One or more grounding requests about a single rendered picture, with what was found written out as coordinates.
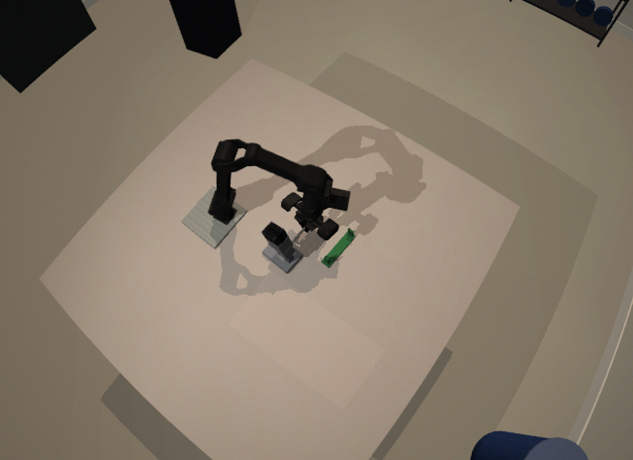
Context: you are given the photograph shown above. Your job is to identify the green flat bar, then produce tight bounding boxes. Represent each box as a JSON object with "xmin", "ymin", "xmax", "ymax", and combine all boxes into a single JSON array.
[{"xmin": 321, "ymin": 228, "xmax": 356, "ymax": 268}]

